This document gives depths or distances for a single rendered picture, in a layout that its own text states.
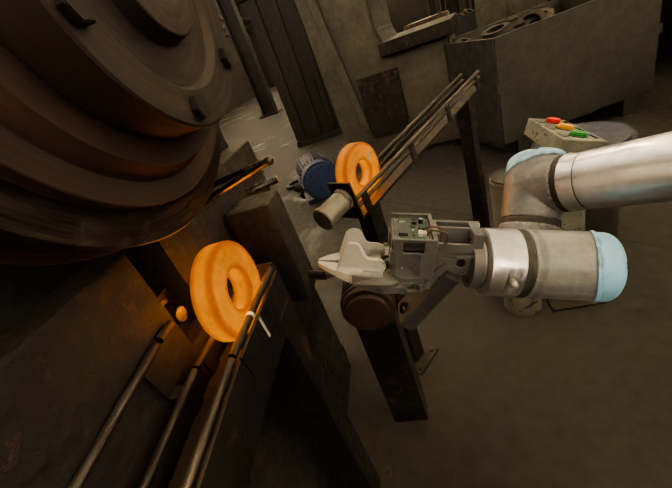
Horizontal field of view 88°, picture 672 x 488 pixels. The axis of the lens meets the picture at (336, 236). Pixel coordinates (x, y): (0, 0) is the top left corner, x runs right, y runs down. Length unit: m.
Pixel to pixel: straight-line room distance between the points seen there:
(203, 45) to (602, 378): 1.22
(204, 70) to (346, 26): 2.66
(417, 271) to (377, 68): 2.67
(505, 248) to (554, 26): 2.19
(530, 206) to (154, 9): 0.54
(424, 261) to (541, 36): 2.19
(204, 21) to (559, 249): 0.50
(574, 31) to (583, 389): 2.01
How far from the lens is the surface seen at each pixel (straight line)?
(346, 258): 0.46
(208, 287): 0.50
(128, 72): 0.33
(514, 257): 0.47
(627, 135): 1.57
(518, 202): 0.63
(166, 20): 0.39
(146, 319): 0.52
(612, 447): 1.17
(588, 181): 0.59
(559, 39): 2.61
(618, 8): 2.83
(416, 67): 2.99
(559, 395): 1.22
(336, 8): 3.10
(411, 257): 0.44
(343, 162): 0.86
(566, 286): 0.50
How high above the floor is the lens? 1.01
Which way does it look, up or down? 28 degrees down
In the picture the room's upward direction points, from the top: 21 degrees counter-clockwise
